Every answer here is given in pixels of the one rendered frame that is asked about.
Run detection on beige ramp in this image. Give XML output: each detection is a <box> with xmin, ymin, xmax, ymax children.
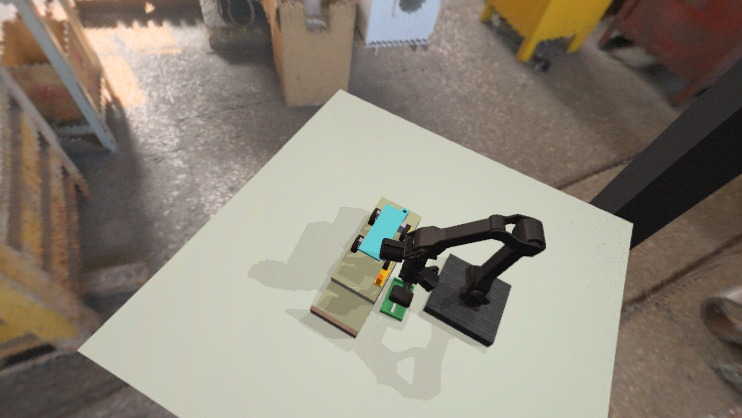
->
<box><xmin>310</xmin><ymin>197</ymin><xmax>422</xmax><ymax>339</ymax></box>

